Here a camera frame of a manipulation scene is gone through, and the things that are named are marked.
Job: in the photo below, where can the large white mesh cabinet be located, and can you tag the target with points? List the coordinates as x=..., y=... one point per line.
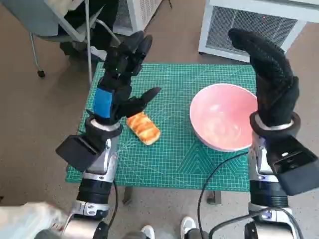
x=249, y=27

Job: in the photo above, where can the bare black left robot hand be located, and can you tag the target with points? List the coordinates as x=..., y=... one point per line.
x=117, y=74

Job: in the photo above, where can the long braided toy bread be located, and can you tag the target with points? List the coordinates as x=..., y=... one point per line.
x=144, y=128

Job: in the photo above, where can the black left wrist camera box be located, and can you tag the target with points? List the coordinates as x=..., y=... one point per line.
x=77, y=152

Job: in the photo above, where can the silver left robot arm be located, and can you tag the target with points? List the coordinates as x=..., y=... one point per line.
x=94, y=189

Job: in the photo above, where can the person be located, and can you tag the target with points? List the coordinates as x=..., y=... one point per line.
x=99, y=32

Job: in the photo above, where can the small white mesh cabinet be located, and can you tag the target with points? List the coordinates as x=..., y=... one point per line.
x=139, y=12

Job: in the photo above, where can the white plastic bag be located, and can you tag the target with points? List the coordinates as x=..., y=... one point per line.
x=27, y=219

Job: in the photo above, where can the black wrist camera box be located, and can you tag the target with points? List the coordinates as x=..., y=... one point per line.
x=77, y=152
x=294, y=164

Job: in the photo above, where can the person's white shoe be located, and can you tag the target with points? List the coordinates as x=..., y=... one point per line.
x=148, y=232
x=188, y=226

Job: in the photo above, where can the pink bowl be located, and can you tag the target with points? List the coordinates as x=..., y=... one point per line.
x=219, y=117

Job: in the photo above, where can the black table leg bracket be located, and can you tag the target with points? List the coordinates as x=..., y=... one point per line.
x=214, y=198
x=127, y=195

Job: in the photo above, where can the grey office chair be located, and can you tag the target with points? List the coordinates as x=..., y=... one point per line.
x=32, y=17

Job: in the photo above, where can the green cutting mat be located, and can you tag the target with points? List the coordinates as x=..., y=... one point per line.
x=172, y=119

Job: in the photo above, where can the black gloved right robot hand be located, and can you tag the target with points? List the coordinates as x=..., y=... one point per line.
x=274, y=87

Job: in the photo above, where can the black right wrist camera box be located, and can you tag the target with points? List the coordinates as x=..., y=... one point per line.
x=294, y=164

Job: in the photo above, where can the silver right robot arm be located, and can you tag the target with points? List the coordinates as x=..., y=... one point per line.
x=264, y=194

